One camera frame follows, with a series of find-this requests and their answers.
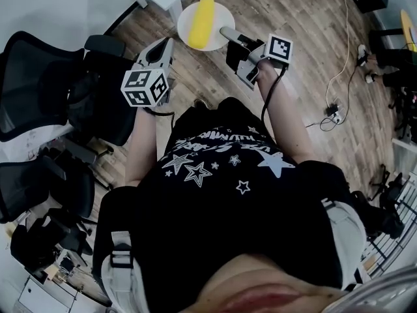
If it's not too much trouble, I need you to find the yellow corn cob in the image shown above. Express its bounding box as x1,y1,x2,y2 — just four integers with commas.
188,0,216,50

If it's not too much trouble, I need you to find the white drawer cabinet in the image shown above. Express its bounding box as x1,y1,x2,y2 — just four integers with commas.
16,275,84,313

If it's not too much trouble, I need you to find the white power strip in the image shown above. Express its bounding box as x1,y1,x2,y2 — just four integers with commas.
324,102,343,124

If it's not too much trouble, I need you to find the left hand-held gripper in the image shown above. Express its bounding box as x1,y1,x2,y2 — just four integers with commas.
121,38,175,108

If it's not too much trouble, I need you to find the grey backpack strap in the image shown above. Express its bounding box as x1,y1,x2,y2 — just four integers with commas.
320,196,368,288
100,229,146,313

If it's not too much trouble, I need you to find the large black mesh office chair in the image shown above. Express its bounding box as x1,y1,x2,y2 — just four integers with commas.
0,30,139,147

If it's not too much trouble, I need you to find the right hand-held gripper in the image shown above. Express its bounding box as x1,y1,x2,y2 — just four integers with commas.
219,26,295,91

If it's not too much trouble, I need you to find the person's left forearm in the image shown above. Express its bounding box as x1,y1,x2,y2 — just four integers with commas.
124,107,177,187

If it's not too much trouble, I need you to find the black star print t-shirt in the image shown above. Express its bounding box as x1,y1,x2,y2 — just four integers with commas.
92,96,369,306

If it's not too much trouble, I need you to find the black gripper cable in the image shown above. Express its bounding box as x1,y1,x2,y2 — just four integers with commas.
261,64,289,125

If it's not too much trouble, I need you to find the white floor cable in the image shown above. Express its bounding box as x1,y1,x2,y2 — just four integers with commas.
324,0,352,109

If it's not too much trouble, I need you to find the person's right forearm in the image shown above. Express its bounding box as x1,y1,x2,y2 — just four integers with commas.
256,60,319,166

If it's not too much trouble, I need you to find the white wire rack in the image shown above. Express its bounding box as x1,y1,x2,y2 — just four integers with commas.
360,171,417,282

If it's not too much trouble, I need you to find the white round plate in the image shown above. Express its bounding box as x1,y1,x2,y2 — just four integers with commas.
177,1,237,53

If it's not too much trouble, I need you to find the yellow round table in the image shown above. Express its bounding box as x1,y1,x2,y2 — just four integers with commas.
399,8,417,53

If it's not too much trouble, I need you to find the person's chin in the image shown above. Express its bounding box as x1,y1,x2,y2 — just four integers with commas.
194,253,348,313

